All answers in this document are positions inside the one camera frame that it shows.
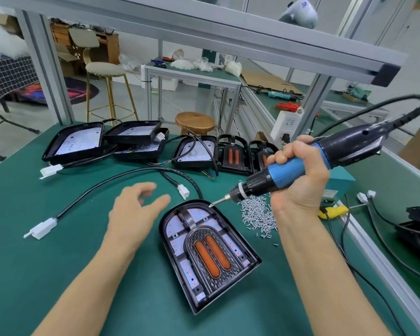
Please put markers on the person's right hand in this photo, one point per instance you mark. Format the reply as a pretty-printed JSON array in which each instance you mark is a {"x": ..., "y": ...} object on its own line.
[{"x": 304, "y": 189}]

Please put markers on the brown wooden cabinet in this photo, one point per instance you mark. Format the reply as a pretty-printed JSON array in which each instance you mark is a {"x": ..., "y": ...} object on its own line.
[{"x": 105, "y": 45}]

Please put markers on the person's right forearm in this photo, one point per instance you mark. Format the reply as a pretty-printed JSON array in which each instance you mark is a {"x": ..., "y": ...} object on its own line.
[{"x": 329, "y": 276}]

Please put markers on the heap of small silver screws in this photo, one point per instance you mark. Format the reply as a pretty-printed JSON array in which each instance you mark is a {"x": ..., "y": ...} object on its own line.
[{"x": 259, "y": 214}]

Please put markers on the white power strip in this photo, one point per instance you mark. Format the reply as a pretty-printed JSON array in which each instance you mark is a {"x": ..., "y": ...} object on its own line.
[{"x": 287, "y": 123}]

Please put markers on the aluminium shelf frame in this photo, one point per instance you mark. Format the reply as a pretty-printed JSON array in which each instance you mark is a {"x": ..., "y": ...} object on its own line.
[{"x": 196, "y": 24}]

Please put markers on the white handheld device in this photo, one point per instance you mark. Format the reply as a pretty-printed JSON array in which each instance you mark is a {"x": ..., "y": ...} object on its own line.
[{"x": 299, "y": 11}]

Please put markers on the person's left forearm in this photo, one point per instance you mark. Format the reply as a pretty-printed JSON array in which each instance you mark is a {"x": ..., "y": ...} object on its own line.
[{"x": 84, "y": 297}]

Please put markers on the teal power supply box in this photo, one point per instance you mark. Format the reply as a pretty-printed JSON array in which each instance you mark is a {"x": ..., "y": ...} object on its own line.
[{"x": 339, "y": 182}]

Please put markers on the round beige stool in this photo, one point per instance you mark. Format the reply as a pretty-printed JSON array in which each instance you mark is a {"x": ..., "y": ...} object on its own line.
[{"x": 105, "y": 68}]

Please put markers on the blue black electric screwdriver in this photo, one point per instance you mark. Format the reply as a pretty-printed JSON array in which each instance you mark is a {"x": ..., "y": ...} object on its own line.
[{"x": 350, "y": 147}]

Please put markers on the red tool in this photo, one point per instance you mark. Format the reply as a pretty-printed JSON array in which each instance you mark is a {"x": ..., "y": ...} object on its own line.
[{"x": 288, "y": 107}]

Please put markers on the white plastic bags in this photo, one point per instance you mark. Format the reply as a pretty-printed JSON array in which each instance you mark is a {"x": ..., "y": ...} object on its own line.
[{"x": 3, "y": 38}]

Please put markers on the round brown wooden stool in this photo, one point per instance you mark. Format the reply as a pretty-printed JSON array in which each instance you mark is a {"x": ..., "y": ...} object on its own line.
[{"x": 195, "y": 122}]

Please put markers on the yellow plug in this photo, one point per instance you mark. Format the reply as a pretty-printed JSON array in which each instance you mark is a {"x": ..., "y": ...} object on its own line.
[{"x": 334, "y": 212}]

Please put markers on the stack of unassembled lamp housings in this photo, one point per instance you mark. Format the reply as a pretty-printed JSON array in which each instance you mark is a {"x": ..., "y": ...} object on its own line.
[{"x": 126, "y": 136}]

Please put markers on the person's left hand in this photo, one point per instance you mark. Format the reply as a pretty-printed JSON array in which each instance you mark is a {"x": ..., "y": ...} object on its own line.
[{"x": 129, "y": 224}]

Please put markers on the colourful round rug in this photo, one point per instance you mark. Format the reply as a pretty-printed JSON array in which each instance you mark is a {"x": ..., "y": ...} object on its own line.
[{"x": 56, "y": 92}]

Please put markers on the small green workbench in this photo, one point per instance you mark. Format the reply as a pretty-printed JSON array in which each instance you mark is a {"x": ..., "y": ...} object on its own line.
[{"x": 192, "y": 70}]

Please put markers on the green workbench white legs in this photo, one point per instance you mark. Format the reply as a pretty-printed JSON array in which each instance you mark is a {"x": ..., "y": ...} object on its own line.
[{"x": 357, "y": 101}]

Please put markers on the black checked cloth table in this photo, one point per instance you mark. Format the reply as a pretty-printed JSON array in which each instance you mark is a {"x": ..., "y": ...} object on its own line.
[{"x": 10, "y": 77}]

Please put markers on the white crumpled bag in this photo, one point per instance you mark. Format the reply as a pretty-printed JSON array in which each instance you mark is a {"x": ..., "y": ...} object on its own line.
[{"x": 232, "y": 67}]

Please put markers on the teal hand tool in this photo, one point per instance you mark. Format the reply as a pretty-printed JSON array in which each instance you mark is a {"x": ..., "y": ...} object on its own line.
[{"x": 283, "y": 94}]

